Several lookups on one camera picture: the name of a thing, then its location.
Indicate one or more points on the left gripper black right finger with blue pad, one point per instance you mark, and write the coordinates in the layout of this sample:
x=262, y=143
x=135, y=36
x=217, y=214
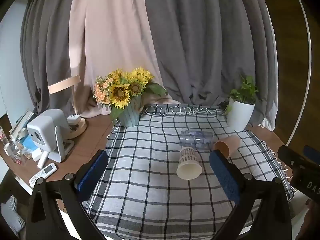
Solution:
x=272, y=220

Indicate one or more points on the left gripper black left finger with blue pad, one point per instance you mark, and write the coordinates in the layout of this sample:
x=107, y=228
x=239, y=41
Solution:
x=44, y=220

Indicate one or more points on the white paper cup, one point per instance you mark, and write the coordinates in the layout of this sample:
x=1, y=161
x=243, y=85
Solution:
x=188, y=164

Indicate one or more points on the pink plastic cup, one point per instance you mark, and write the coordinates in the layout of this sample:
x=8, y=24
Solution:
x=227, y=146

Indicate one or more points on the white remote control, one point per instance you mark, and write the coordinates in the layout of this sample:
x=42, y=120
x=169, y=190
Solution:
x=44, y=173

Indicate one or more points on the clear glass jar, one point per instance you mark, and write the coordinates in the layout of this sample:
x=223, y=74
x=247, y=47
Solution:
x=11, y=149

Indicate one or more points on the white plant pot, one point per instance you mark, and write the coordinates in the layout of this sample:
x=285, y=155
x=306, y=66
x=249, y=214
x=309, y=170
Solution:
x=238, y=114

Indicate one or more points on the white projector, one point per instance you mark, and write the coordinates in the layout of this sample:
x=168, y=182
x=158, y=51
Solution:
x=49, y=132

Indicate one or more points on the green potted plant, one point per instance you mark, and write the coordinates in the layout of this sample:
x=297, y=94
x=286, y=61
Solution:
x=246, y=94

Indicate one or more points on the stack of books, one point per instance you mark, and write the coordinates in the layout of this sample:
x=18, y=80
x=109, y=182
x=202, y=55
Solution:
x=21, y=123

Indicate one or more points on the wooden desk lamp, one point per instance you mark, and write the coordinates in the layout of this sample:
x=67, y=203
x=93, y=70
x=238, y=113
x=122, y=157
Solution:
x=76, y=130

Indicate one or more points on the white power adapter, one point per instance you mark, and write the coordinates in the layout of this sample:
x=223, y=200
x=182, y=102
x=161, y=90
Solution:
x=73, y=119

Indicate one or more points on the checkered grey white cloth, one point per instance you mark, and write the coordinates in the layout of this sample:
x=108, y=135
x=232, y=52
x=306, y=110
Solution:
x=140, y=196

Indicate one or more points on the light blue ribbed vase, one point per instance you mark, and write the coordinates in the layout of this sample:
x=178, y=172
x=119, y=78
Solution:
x=131, y=114

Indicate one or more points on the white floor lamp pole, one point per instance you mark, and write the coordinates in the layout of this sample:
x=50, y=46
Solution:
x=301, y=72

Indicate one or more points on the sunflower bouquet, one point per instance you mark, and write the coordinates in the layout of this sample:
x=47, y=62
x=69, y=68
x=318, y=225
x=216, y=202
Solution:
x=119, y=88

